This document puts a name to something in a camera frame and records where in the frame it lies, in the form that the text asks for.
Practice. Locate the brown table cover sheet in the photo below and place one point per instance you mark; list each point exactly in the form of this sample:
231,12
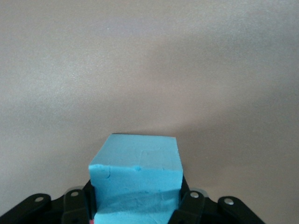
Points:
140,58

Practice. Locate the cyan foam cube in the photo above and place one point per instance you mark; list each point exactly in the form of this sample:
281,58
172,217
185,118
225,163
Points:
135,163

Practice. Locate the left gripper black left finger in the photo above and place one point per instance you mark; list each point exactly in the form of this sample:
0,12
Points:
74,205

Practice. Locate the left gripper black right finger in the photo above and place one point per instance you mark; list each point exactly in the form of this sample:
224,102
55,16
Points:
190,207

